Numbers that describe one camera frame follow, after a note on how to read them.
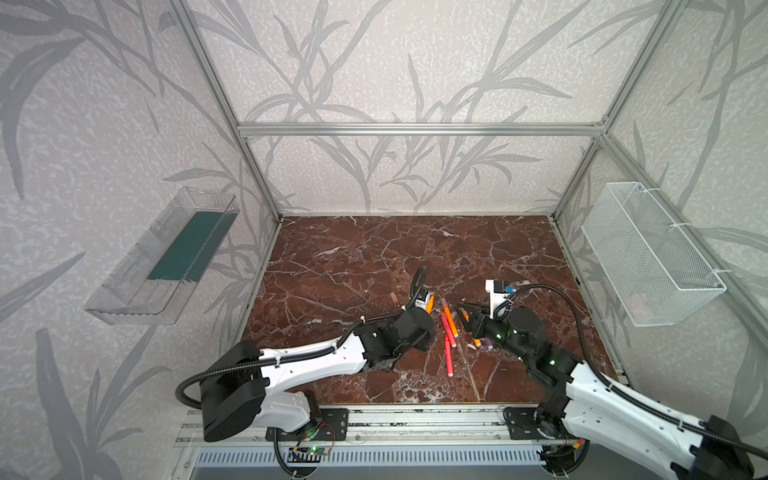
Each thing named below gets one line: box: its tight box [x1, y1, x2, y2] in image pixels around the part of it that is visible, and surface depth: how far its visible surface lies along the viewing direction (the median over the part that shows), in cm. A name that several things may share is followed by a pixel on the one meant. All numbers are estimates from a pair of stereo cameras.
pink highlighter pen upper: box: [440, 310, 457, 348], surface depth 91 cm
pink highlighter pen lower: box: [444, 334, 454, 377], surface depth 86 cm
